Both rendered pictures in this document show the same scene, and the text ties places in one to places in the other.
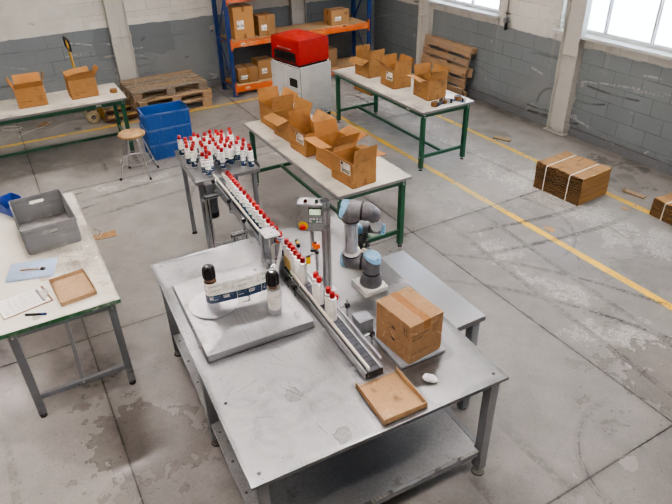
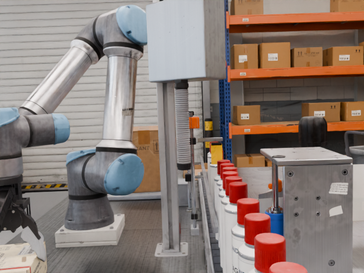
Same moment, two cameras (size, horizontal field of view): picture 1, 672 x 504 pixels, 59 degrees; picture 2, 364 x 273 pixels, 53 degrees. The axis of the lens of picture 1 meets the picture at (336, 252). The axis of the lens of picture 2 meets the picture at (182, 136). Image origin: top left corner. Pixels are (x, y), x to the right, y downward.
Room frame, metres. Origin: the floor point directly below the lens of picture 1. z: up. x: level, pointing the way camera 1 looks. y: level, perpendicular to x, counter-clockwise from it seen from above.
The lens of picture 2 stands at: (4.09, 0.55, 1.23)
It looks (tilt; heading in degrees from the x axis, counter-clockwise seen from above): 5 degrees down; 208
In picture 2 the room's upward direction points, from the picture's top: 2 degrees counter-clockwise
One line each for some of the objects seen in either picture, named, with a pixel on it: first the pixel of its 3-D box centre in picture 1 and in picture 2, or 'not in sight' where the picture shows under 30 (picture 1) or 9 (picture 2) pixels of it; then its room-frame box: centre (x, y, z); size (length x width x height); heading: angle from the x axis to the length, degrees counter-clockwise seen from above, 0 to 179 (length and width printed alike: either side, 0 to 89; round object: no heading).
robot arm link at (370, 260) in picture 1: (371, 261); (88, 169); (3.24, -0.23, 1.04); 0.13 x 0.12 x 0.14; 77
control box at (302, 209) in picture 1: (312, 214); (186, 41); (3.27, 0.14, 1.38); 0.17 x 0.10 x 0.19; 81
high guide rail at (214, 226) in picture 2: (335, 304); (205, 179); (2.89, 0.01, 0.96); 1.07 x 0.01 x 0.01; 26
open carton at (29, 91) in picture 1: (28, 89); not in sight; (7.51, 3.84, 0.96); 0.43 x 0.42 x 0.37; 116
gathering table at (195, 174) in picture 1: (222, 199); not in sight; (5.30, 1.12, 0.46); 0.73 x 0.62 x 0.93; 26
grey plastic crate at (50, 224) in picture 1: (45, 220); not in sight; (4.14, 2.30, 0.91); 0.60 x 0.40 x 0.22; 32
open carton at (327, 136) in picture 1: (336, 145); not in sight; (5.41, -0.03, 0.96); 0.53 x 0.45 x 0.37; 121
